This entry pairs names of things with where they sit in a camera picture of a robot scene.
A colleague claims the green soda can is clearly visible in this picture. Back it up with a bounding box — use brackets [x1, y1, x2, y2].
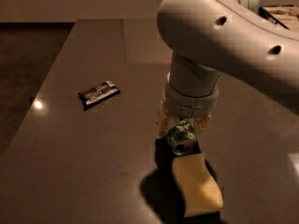
[165, 119, 196, 156]

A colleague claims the black snack bar wrapper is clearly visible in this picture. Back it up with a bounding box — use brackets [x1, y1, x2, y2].
[78, 80, 121, 107]

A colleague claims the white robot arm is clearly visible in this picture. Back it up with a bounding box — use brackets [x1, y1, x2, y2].
[157, 0, 299, 136]

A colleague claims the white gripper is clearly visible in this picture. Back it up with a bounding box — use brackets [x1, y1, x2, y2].
[157, 75, 219, 137]

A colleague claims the yellow sponge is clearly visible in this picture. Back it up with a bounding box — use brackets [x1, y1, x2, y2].
[172, 153, 223, 217]

